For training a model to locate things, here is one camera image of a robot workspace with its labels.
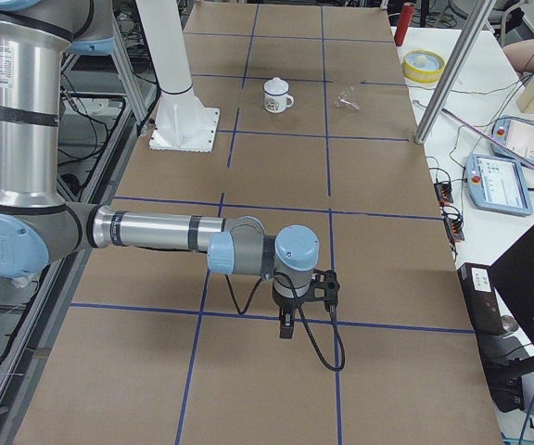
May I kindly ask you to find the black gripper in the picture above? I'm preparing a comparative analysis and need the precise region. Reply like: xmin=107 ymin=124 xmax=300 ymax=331
xmin=273 ymin=294 xmax=298 ymax=339

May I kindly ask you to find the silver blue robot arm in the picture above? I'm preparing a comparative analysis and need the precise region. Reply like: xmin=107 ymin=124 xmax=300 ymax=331
xmin=0 ymin=1 xmax=319 ymax=338

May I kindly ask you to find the person's forearm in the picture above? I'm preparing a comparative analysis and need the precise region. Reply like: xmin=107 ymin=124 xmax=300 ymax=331
xmin=502 ymin=39 xmax=534 ymax=76

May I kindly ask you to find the white enamel cup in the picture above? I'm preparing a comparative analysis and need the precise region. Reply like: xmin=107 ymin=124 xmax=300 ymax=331
xmin=263 ymin=91 xmax=295 ymax=114

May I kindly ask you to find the clear plastic funnel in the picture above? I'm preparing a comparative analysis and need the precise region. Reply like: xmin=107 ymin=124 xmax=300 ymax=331
xmin=335 ymin=85 xmax=361 ymax=112

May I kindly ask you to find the lower orange connector block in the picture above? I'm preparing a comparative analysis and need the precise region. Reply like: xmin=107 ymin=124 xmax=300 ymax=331
xmin=443 ymin=213 xmax=464 ymax=243

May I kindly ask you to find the orange connector block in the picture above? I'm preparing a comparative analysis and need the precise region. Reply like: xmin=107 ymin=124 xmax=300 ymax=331
xmin=434 ymin=181 xmax=453 ymax=205
xmin=443 ymin=213 xmax=464 ymax=243

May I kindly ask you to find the upper orange connector block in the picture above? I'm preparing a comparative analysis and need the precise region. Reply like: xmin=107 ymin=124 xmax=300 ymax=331
xmin=434 ymin=181 xmax=453 ymax=205

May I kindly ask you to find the black computer box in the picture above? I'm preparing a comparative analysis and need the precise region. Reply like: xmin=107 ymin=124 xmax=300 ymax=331
xmin=458 ymin=262 xmax=534 ymax=414

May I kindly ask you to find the near teach pendant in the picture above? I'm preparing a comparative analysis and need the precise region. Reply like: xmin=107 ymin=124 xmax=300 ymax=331
xmin=465 ymin=154 xmax=533 ymax=216

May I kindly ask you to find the teach pendant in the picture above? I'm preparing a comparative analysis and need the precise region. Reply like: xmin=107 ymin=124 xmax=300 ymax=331
xmin=491 ymin=116 xmax=534 ymax=164
xmin=465 ymin=154 xmax=533 ymax=216

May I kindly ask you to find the yellow tape roll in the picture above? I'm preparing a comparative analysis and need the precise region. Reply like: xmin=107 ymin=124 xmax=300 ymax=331
xmin=401 ymin=49 xmax=446 ymax=83

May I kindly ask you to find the far teach pendant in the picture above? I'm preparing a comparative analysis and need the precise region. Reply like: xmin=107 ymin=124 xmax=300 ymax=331
xmin=491 ymin=116 xmax=534 ymax=164

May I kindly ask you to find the purple grabber stick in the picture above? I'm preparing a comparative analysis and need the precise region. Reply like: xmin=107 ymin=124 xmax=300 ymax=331
xmin=441 ymin=108 xmax=534 ymax=171

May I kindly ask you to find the red cylinder bottle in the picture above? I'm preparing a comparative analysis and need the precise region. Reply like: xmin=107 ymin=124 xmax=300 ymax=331
xmin=394 ymin=2 xmax=415 ymax=46

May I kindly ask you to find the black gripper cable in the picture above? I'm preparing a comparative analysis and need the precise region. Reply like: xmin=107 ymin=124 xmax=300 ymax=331
xmin=223 ymin=272 xmax=346 ymax=371

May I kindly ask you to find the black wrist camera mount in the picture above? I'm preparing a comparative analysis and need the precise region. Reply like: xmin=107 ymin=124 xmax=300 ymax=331
xmin=302 ymin=269 xmax=340 ymax=313

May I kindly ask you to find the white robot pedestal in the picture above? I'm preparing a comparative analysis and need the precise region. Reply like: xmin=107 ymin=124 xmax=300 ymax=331
xmin=136 ymin=0 xmax=220 ymax=153

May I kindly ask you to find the aluminium frame post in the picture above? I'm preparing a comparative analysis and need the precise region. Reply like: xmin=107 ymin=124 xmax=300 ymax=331
xmin=414 ymin=0 xmax=495 ymax=145

